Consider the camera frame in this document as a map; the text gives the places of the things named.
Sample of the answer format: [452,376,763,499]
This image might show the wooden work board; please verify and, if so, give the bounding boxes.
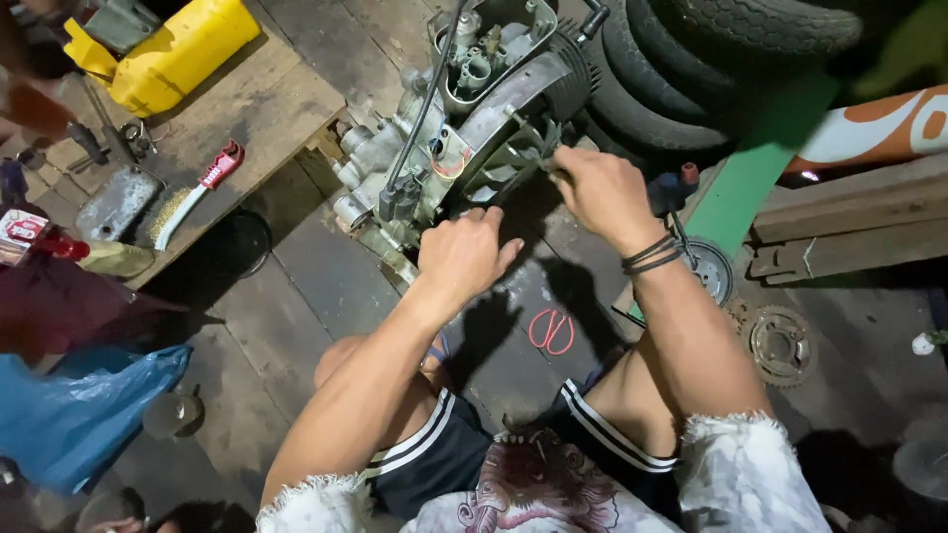
[44,22,349,291]

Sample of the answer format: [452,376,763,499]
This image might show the pile of wooden planks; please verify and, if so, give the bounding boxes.
[747,154,948,287]

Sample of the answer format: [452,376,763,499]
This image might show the grey metal cover plate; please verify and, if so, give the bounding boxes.
[75,163,166,243]

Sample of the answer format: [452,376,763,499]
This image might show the person's left hand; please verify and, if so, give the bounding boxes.
[418,206,526,306]

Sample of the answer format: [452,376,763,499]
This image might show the clear drinking glass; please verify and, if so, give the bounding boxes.
[142,391,205,440]

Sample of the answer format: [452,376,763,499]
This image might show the dark hand tools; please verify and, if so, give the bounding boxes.
[65,117,160,176]

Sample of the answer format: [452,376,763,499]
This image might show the black striped shorts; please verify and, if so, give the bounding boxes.
[361,379,684,524]

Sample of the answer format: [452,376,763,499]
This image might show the black wrist bands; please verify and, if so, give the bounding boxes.
[620,232,687,277]

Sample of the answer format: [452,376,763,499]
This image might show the person's right hand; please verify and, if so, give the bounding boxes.
[547,144,668,257]

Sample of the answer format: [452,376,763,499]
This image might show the rusty chain sprocket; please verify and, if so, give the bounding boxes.
[739,304,820,389]

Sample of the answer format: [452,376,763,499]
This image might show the grey motorcycle engine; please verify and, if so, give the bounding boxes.
[329,0,613,287]

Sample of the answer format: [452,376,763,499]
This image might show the orange and white tube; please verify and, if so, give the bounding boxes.
[784,84,948,176]

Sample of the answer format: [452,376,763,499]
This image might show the grey metal pliers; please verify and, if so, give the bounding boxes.
[511,150,573,195]

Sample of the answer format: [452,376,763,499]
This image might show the white printed shirt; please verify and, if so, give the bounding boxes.
[255,412,834,533]

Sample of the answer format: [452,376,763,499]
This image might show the red and white packet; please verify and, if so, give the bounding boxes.
[0,209,50,267]

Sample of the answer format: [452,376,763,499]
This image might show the black engine cable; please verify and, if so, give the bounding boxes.
[378,0,471,223]

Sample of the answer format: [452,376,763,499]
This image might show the blue sandal strap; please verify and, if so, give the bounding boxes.
[422,332,452,369]

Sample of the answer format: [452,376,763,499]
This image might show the yellow plastic jerry can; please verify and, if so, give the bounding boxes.
[62,0,262,118]

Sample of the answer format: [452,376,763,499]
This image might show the black round pan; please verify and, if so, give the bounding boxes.
[198,209,274,280]

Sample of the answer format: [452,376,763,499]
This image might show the green painted post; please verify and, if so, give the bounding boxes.
[627,73,842,327]

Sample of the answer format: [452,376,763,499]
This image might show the red handled wire brush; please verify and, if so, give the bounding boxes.
[152,138,246,253]

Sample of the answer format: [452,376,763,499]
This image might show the dark red cloth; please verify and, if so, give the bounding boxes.
[0,250,190,365]

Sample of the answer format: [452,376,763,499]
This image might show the yellowish oil bottle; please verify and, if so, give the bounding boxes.
[77,240,157,279]

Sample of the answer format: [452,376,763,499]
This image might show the small red bottle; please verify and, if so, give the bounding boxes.
[33,229,91,263]

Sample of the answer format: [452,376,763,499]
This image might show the red rubber gasket ring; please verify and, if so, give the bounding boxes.
[527,308,576,357]

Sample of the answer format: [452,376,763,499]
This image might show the blue plastic bag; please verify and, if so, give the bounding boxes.
[0,343,194,497]

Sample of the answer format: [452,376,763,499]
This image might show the stack of black tyres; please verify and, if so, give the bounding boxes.
[576,0,865,162]

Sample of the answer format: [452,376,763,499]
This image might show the small grey metal wheel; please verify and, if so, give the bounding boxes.
[680,237,735,307]

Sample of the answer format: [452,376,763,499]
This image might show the red and blue screwdriver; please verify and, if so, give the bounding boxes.
[647,161,702,217]

